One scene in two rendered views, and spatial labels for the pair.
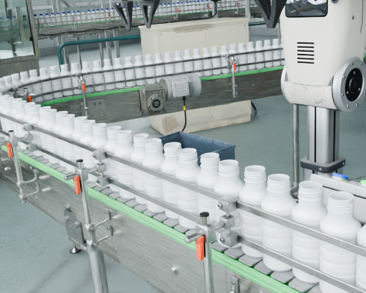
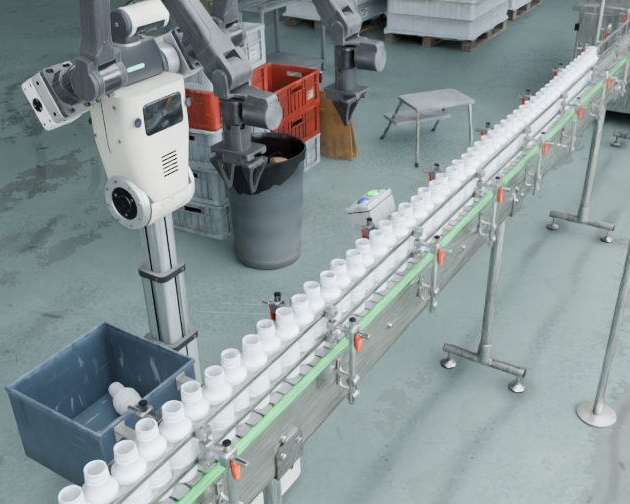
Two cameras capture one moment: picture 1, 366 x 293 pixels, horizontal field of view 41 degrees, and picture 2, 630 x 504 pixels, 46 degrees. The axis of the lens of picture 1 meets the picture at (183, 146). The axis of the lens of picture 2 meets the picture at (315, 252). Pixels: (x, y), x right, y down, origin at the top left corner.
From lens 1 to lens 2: 2.30 m
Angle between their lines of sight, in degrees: 97
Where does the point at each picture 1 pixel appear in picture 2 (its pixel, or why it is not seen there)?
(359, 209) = (390, 203)
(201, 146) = (55, 368)
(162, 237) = (383, 310)
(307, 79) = (174, 188)
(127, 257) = not seen: hidden behind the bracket
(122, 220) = not seen: hidden behind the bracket
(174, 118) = not seen: outside the picture
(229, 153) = (112, 332)
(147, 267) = (369, 357)
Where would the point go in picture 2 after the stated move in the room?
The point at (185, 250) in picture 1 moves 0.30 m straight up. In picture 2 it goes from (397, 296) to (402, 195)
